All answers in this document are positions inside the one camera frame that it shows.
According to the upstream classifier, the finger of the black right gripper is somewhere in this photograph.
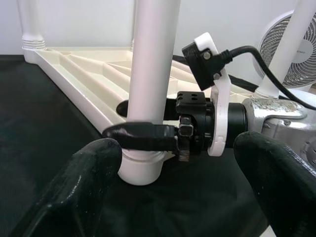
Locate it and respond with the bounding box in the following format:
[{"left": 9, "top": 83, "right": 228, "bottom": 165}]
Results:
[
  {"left": 102, "top": 121, "right": 179, "bottom": 152},
  {"left": 117, "top": 98, "right": 177, "bottom": 121}
]

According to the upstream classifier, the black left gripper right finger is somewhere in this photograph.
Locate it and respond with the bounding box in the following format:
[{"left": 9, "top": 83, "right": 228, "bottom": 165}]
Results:
[{"left": 233, "top": 131, "right": 316, "bottom": 237}]

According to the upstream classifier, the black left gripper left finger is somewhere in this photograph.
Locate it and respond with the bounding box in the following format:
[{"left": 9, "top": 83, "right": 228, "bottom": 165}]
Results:
[{"left": 14, "top": 137, "right": 123, "bottom": 237}]

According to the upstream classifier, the white plastic table top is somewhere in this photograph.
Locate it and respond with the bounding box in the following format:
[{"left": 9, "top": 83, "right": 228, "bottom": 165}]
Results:
[{"left": 22, "top": 45, "right": 260, "bottom": 186}]

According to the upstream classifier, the black tablecloth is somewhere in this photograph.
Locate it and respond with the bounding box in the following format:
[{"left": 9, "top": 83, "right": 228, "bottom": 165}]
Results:
[{"left": 0, "top": 54, "right": 272, "bottom": 237}]

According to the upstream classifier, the white standing fan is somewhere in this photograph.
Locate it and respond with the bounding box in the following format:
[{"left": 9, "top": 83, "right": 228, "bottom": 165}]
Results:
[{"left": 256, "top": 11, "right": 316, "bottom": 92}]

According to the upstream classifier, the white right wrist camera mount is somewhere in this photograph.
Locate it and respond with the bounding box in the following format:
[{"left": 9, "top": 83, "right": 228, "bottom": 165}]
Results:
[{"left": 181, "top": 32, "right": 232, "bottom": 158}]

